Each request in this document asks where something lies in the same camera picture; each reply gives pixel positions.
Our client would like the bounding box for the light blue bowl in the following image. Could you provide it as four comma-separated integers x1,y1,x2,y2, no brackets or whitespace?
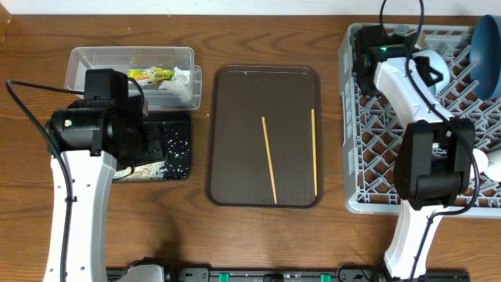
413,50,451,95

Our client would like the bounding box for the rice pile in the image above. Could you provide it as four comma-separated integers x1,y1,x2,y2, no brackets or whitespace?
113,121,191,183

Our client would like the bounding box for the dark blue plate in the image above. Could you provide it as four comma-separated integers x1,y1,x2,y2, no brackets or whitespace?
470,15,500,100

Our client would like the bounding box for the yellow green snack wrapper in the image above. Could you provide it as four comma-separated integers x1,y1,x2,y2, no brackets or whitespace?
127,67,175,85

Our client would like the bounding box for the white tissue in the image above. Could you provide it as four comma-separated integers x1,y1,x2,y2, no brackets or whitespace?
158,67,191,91

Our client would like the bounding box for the wooden chopstick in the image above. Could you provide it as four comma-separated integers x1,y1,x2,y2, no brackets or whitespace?
261,116,278,204
311,108,318,197

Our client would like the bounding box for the pink cup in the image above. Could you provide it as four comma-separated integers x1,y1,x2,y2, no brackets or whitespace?
473,149,488,175

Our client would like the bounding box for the pale green cup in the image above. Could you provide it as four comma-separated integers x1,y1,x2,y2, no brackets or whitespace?
484,150,501,183

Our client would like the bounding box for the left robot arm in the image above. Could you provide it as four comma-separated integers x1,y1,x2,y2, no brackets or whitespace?
44,94,167,281

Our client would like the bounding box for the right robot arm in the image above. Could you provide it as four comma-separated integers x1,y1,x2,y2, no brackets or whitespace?
353,25,478,281

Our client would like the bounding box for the grey dishwasher rack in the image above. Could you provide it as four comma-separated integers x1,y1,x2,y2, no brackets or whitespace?
338,23,500,215

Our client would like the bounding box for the black tray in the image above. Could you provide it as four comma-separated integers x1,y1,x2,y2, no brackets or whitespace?
111,111,193,183

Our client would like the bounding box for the clear plastic bin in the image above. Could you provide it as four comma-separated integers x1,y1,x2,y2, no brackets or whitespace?
65,46,203,111

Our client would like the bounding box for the brown serving tray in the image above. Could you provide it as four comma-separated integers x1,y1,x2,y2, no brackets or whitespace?
206,65,323,208

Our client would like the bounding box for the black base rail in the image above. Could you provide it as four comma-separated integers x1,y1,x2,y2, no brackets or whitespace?
105,256,470,282

